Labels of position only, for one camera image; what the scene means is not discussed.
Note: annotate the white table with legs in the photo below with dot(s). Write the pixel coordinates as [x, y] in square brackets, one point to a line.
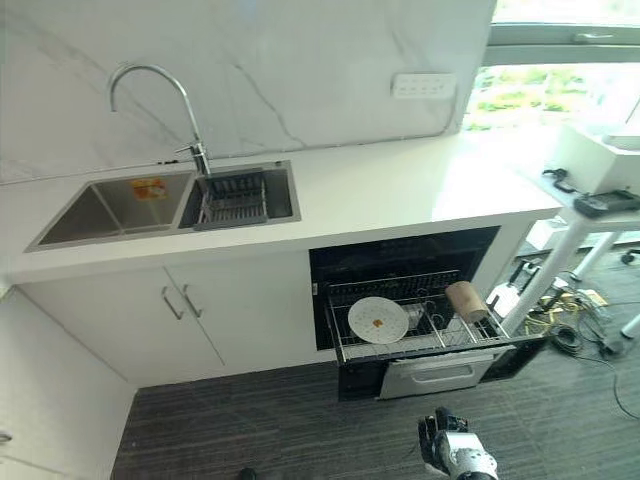
[540, 270]

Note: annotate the orange sink sticker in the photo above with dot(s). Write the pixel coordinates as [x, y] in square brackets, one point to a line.
[149, 189]

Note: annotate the black handheld device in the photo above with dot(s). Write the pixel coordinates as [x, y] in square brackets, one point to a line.
[605, 202]

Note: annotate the black office chair wheel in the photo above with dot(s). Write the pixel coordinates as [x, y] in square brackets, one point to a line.
[631, 257]

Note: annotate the white cabinet door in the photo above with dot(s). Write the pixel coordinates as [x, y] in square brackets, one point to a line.
[260, 310]
[100, 320]

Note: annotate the dark grey drain rack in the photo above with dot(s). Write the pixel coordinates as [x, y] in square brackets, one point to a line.
[230, 217]

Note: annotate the wooden cylinder cup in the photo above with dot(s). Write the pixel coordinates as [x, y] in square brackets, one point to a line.
[465, 300]

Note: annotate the chrome gooseneck faucet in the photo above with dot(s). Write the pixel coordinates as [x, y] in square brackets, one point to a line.
[192, 130]

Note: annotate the white wall power strip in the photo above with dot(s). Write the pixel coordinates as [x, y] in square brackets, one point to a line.
[423, 85]

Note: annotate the white round plate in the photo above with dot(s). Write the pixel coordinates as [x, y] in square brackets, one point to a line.
[377, 320]

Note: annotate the black built-in dishwasher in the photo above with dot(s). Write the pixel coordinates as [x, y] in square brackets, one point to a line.
[350, 260]

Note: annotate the clear glass cup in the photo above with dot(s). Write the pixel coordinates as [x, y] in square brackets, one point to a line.
[414, 317]

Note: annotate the dark robot foot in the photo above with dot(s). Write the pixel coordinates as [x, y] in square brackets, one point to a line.
[247, 474]

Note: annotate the white small floor device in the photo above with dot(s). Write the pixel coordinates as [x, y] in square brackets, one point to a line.
[502, 297]

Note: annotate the white box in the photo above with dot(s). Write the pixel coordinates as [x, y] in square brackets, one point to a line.
[590, 155]

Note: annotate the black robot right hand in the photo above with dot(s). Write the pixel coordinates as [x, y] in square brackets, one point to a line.
[445, 422]

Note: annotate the stainless steel double sink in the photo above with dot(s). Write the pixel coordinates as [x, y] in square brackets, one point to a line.
[115, 215]

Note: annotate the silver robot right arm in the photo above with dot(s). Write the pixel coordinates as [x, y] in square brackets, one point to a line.
[475, 467]

